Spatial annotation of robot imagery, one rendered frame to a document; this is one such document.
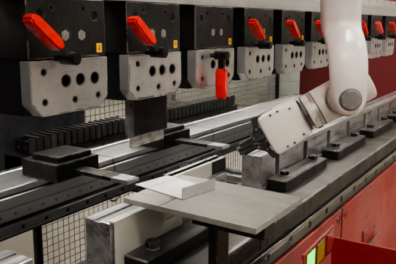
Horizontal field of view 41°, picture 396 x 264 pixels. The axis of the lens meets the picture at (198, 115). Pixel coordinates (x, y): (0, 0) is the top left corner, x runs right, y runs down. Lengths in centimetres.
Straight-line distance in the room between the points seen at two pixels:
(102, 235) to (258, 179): 57
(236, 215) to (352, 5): 56
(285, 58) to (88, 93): 71
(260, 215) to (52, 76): 39
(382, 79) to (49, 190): 220
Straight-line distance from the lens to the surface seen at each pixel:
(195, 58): 105
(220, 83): 108
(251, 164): 139
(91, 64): 83
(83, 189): 125
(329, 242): 129
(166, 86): 97
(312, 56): 159
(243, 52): 122
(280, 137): 122
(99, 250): 97
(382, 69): 302
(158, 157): 144
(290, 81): 847
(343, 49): 115
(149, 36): 87
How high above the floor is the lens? 130
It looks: 10 degrees down
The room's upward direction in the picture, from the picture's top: straight up
